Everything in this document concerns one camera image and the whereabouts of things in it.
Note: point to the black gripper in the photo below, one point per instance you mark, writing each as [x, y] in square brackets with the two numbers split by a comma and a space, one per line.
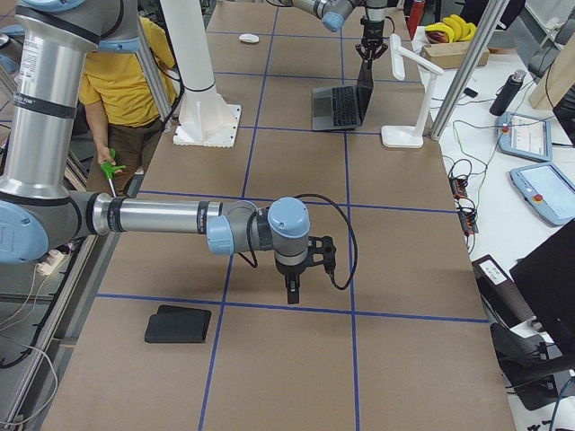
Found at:
[372, 30]
[287, 269]

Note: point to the grey laptop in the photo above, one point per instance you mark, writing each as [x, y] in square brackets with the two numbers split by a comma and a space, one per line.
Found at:
[342, 107]

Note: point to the white computer mouse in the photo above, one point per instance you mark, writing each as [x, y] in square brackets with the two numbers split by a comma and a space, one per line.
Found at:
[249, 38]

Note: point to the black mouse pad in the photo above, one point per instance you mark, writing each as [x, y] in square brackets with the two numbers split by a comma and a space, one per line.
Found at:
[176, 324]

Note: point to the cardboard box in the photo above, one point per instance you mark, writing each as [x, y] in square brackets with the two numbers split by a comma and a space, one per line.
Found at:
[446, 55]

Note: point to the bananas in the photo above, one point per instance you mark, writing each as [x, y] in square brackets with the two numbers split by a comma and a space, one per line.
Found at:
[450, 29]

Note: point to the small black square device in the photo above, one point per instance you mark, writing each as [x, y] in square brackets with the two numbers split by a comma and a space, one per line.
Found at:
[470, 92]

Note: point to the black water bottle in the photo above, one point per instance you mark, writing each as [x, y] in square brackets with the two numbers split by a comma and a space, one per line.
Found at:
[508, 92]

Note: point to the upper teach pendant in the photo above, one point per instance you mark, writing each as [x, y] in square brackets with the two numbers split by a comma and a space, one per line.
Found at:
[525, 137]

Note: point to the teach pendant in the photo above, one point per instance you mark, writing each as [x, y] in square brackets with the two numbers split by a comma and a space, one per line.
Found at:
[525, 137]
[547, 190]

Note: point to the lower teach pendant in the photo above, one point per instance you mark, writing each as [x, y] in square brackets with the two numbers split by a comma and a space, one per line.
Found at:
[547, 190]

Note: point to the person in yellow shirt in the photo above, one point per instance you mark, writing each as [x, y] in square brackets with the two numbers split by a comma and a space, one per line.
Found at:
[122, 114]

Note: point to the black monitor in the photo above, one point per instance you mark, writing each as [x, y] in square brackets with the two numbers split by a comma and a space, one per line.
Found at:
[545, 279]

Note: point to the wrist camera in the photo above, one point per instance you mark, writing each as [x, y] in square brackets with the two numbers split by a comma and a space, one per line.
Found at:
[322, 251]

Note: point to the aluminium frame post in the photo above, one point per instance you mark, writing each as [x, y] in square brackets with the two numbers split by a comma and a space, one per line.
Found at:
[487, 15]

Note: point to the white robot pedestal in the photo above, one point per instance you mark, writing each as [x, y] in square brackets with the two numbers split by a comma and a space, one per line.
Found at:
[204, 118]

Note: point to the green handled tool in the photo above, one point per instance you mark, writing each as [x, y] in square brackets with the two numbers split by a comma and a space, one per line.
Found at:
[110, 170]

